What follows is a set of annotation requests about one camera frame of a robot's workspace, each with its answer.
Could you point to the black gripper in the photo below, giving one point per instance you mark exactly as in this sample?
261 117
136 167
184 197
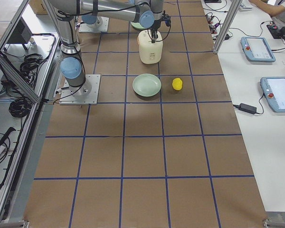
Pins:
155 24

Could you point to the cream rice cooker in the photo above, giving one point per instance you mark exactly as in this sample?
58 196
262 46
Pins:
150 47

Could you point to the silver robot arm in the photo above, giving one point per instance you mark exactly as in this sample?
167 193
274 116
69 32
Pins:
111 59

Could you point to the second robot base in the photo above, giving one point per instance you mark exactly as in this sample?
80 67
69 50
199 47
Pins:
92 22

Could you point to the green plate near cooker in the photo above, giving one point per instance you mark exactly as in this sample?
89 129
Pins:
137 26

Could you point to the yellow toy fruit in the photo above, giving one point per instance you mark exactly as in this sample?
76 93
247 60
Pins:
177 84

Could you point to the teach pendant far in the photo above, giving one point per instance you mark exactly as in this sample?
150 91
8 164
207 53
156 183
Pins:
257 50

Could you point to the teach pendant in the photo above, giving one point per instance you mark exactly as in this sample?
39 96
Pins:
274 91
257 50

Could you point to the brown paper mat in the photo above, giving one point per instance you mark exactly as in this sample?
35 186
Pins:
173 160

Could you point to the black power adapter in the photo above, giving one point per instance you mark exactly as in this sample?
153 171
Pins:
247 108

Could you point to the teach pendant near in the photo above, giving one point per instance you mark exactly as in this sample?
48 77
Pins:
274 91

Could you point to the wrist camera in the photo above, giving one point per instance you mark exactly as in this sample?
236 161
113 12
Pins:
167 19

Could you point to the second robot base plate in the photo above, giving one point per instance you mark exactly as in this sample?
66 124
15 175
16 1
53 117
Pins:
102 29

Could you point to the aluminium frame post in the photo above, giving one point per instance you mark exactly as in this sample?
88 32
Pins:
226 25

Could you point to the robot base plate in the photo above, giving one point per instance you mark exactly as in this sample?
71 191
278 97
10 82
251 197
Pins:
87 94

